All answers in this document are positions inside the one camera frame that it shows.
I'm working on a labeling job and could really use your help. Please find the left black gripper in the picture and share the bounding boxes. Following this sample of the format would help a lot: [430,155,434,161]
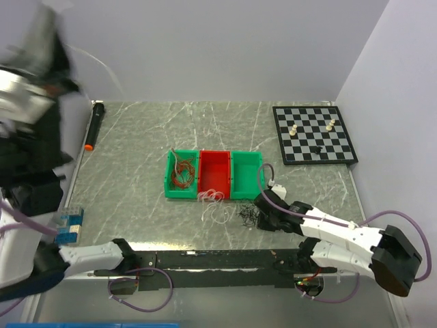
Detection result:
[0,9,92,170]

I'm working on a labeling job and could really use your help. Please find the black cables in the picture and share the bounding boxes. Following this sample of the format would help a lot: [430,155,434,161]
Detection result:
[237,201,262,229]

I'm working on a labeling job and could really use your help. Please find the green plastic bin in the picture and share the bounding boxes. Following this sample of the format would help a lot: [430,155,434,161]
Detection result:
[164,148,199,199]
[230,151,263,200]

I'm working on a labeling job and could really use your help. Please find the white cables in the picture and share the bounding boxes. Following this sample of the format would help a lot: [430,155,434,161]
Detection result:
[64,42,233,225]

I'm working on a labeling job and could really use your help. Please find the red plastic bin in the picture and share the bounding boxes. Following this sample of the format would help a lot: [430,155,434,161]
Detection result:
[197,150,231,200]

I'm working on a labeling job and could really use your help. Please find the red cables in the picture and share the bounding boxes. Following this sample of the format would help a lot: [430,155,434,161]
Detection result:
[169,148,198,191]

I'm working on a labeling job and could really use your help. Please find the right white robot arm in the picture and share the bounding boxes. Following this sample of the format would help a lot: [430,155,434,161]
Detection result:
[254,189,422,297]

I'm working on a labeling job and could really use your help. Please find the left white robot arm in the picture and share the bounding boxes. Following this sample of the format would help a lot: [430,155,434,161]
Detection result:
[1,4,137,301]

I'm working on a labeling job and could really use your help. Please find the black marker orange cap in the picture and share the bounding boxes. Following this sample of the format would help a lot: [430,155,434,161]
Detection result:
[84,102,106,152]

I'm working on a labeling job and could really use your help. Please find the white chess piece left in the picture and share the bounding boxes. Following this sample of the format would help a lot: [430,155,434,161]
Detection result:
[290,124,298,137]

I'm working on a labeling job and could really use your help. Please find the black grey chessboard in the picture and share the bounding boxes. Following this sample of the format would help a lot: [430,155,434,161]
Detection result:
[272,106,358,165]

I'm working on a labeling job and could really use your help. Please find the blue white toy bricks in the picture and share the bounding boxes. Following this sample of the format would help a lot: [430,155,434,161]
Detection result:
[54,206,84,245]

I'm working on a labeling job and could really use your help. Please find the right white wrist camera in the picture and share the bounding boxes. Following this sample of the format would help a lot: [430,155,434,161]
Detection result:
[269,184,287,200]

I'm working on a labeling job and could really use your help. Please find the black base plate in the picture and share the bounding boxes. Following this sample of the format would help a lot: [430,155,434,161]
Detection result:
[94,248,339,292]

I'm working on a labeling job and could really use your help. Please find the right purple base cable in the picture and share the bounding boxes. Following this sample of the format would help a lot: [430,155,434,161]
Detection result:
[296,276,363,305]

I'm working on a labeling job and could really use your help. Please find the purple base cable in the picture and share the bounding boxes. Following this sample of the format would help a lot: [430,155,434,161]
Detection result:
[107,266,174,311]
[296,276,363,305]

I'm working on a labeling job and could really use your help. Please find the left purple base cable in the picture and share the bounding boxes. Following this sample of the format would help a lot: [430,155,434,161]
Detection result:
[107,266,174,311]

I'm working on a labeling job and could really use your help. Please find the aluminium rail frame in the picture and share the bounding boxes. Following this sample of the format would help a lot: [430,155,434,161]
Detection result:
[20,266,137,324]

